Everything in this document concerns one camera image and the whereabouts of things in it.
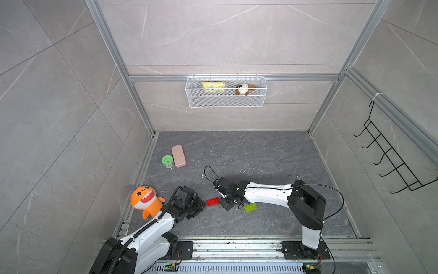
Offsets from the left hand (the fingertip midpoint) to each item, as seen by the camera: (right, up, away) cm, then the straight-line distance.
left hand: (206, 202), depth 86 cm
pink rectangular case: (-19, +23, +19) cm, 35 cm away
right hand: (+10, 0, +2) cm, 10 cm away
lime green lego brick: (+23, -3, 0) cm, 23 cm away
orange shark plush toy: (-29, +4, -5) cm, 30 cm away
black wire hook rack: (+77, +17, -25) cm, 82 cm away
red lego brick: (+3, 0, 0) cm, 3 cm away
